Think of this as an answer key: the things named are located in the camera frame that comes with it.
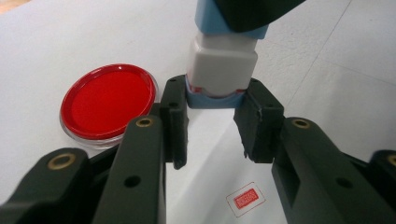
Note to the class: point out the round red ink pad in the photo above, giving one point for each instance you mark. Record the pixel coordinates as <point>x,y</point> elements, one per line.
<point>106,99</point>

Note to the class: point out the blue stamp cap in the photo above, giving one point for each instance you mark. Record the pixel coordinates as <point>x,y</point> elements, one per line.
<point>211,102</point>

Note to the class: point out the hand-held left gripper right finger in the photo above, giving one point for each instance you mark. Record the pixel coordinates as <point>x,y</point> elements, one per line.
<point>311,174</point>

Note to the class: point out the wooden table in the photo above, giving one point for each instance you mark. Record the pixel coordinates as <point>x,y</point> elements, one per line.
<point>9,3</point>

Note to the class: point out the white table cover board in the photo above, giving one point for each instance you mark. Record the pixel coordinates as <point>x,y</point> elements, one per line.
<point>46,56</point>

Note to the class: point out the white paper sheet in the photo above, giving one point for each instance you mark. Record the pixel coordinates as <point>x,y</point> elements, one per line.
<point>211,161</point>

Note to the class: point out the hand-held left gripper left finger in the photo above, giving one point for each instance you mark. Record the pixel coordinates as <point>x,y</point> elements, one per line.
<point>140,174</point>

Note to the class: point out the white and blue stamp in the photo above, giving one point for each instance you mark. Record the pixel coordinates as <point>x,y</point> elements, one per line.
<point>222,62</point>

